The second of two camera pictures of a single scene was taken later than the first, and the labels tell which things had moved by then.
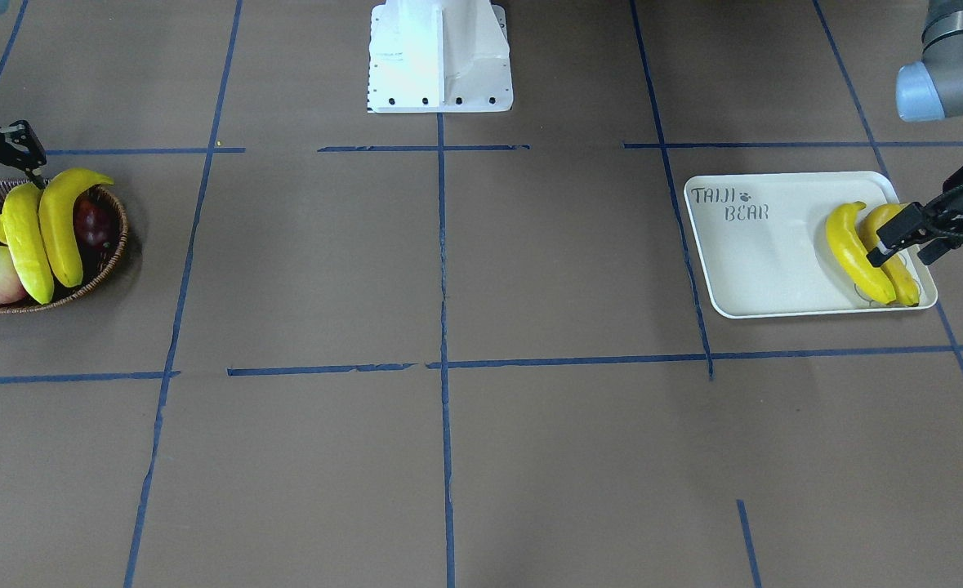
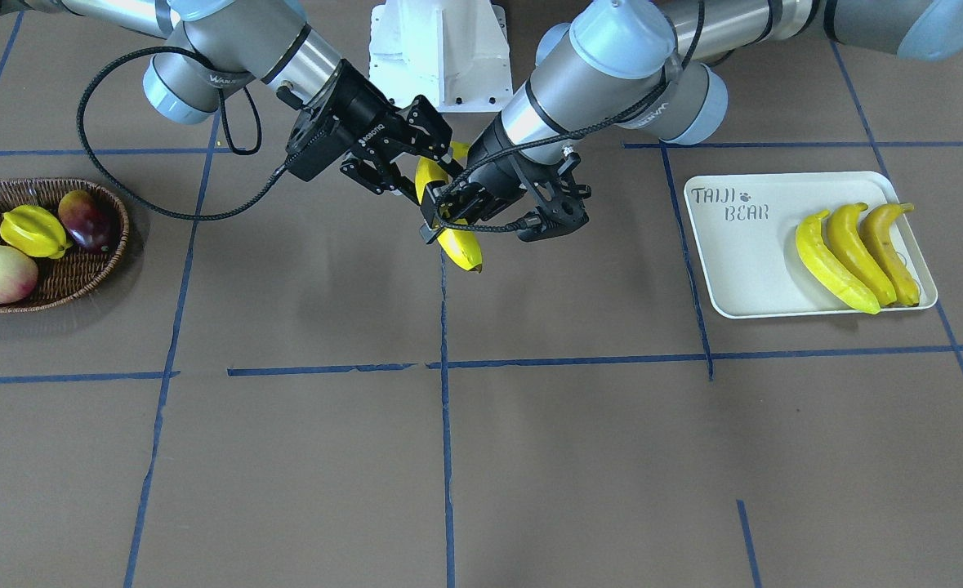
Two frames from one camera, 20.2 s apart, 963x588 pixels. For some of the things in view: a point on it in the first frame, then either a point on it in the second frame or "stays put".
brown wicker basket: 95,266 stays put
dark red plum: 93,221 stays put
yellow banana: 18,224 → 459,242
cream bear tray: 764,248 stays put
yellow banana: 60,193 → 833,273
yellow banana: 851,252 stays put
